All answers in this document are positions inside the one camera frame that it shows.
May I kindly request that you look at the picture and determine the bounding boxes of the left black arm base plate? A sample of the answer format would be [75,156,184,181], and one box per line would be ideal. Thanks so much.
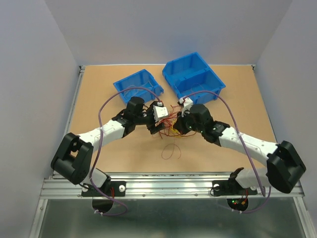
[81,180,126,197]

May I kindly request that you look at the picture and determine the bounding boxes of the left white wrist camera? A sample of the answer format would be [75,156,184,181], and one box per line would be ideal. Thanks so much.
[153,106,169,122]

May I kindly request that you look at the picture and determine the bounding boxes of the yellow wires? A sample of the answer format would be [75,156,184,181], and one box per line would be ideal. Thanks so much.
[168,121,189,138]

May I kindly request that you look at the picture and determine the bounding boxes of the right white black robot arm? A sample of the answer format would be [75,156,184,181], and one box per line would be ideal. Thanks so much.
[173,104,306,194]

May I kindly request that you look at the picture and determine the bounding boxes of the large blue divided bin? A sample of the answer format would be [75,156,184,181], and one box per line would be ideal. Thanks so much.
[162,53,226,104]

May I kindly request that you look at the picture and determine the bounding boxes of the loose red wire loop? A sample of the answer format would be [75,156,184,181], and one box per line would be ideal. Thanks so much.
[161,143,182,160]

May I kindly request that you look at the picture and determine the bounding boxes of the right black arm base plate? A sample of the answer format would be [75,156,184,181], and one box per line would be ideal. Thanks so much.
[210,180,258,197]

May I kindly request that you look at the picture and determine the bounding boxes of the red wires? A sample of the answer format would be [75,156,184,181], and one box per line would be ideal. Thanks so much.
[158,105,199,140]

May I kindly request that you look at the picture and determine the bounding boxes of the small blue plastic bin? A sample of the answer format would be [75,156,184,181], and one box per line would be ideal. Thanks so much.
[113,69,164,104]

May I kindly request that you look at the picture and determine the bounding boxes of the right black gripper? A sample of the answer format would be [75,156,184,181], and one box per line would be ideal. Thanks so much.
[172,109,204,135]

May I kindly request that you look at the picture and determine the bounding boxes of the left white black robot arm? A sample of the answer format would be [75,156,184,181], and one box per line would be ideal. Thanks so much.
[51,97,168,195]

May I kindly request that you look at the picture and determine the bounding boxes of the aluminium extrusion rail frame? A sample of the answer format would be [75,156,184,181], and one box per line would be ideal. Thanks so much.
[28,64,317,238]

